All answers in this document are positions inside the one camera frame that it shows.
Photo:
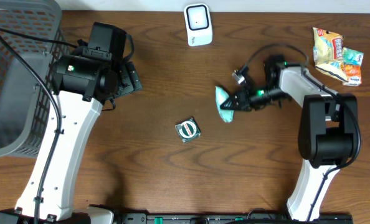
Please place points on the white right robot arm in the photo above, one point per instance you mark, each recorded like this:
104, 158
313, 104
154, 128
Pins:
329, 138

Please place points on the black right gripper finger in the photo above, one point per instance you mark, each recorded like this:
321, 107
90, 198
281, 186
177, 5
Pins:
229, 106
229, 100

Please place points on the mint green snack packet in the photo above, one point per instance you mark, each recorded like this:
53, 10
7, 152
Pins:
221, 95

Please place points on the white barcode scanner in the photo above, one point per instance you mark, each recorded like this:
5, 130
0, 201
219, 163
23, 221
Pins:
198, 24

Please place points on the grey plastic mesh basket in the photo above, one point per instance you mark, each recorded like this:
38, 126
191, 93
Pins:
28, 27

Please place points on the round dark green packet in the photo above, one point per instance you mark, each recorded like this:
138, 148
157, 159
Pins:
188, 130

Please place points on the small teal white packet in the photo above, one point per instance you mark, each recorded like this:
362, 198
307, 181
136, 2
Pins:
352, 57

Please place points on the small orange juice carton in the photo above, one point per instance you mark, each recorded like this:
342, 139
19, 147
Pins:
353, 75

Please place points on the yellow snack bag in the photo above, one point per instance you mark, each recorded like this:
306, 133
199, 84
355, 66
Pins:
327, 53

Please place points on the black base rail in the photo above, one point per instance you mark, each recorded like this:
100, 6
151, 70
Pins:
259, 217

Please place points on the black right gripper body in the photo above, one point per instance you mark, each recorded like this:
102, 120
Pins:
245, 102

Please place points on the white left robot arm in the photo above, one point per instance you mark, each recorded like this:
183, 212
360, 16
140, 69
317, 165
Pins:
81, 86

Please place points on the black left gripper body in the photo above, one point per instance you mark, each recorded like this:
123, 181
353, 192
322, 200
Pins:
130, 81

